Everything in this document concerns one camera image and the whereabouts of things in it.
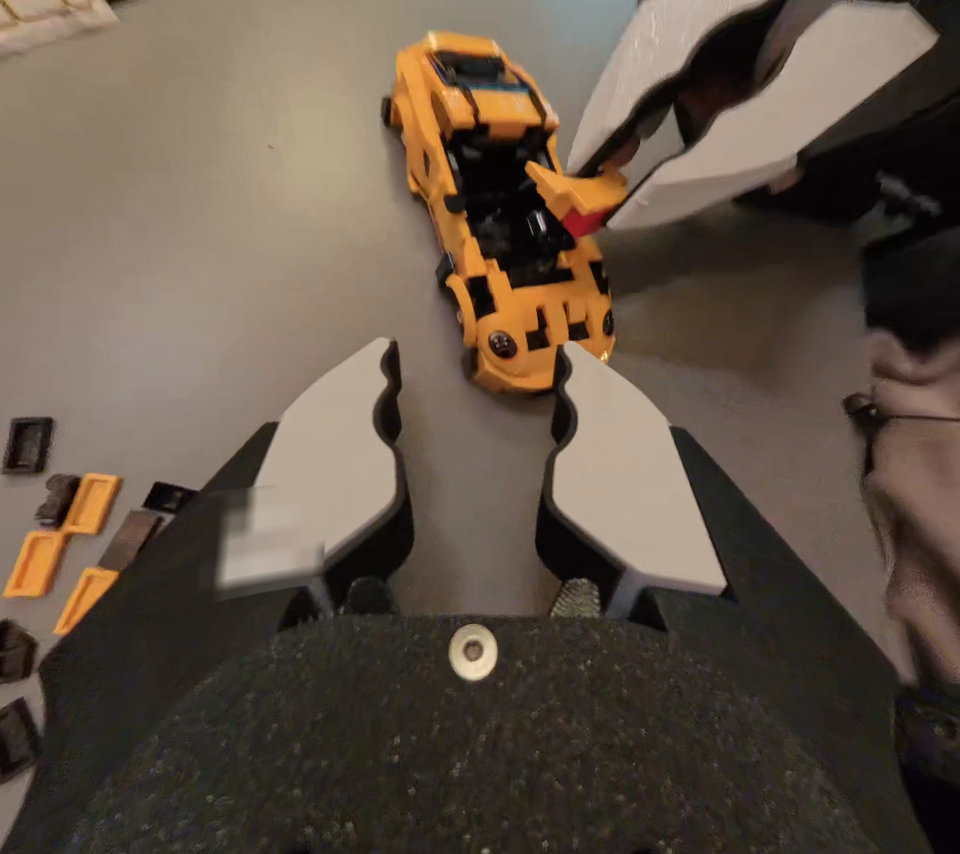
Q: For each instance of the orange plate with red brick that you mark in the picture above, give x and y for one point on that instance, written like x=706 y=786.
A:
x=577 y=190

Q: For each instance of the scattered small lego pieces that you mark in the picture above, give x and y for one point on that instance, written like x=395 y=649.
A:
x=75 y=516

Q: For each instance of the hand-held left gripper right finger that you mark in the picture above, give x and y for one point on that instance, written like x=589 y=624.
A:
x=630 y=494

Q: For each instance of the person's right forearm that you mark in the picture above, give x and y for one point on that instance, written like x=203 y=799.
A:
x=885 y=179

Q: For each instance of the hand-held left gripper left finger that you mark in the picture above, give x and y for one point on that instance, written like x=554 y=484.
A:
x=337 y=449

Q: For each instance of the beige sweatshirt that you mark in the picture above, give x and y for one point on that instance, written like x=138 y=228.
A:
x=915 y=531

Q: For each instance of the yellow lego car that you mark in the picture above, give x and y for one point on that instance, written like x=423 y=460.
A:
x=480 y=156

